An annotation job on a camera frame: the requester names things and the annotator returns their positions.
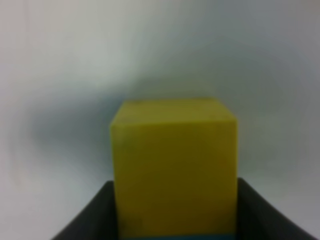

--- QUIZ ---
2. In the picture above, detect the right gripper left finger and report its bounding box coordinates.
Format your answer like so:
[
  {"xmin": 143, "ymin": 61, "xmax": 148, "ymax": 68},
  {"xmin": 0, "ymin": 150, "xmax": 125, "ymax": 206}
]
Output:
[{"xmin": 54, "ymin": 181, "xmax": 119, "ymax": 240}]

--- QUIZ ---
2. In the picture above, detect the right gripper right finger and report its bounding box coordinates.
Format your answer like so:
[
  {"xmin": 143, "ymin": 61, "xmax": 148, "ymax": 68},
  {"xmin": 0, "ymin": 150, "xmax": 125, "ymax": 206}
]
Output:
[{"xmin": 236, "ymin": 177, "xmax": 315, "ymax": 240}]

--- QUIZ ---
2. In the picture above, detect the yellow cube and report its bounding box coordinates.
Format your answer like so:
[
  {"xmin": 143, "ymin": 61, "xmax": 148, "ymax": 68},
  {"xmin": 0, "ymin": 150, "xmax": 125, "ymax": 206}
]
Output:
[{"xmin": 110, "ymin": 98, "xmax": 238, "ymax": 240}]

